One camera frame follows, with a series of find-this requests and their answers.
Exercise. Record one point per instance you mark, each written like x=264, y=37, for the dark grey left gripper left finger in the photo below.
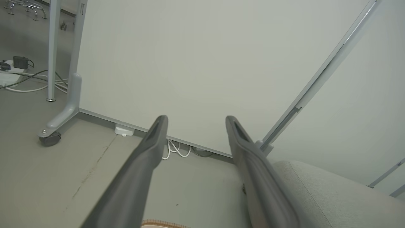
x=133, y=177

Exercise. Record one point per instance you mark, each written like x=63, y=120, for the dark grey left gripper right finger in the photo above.
x=259, y=183

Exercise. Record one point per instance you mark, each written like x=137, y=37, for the grey fabric sofa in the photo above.
x=332, y=196

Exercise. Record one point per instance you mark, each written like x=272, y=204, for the cream plastic laundry basket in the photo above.
x=164, y=224

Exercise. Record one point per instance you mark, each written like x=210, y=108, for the grey caster wheel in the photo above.
x=50, y=139

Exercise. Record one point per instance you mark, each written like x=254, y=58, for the grey metal table leg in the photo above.
x=53, y=47

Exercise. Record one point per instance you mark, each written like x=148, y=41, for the white power strip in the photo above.
x=8, y=77

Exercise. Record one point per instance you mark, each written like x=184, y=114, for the black power adapter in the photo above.
x=20, y=62

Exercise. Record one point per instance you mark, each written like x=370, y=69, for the small dark caster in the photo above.
x=63, y=26

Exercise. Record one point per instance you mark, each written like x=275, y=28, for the black plug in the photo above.
x=4, y=66

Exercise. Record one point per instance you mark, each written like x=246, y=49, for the chrome chair base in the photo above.
x=27, y=6

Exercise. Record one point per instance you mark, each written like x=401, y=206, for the small white wall box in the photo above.
x=124, y=129

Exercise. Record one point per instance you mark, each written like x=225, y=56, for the white partition panel grey frame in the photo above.
x=364, y=110
x=205, y=63

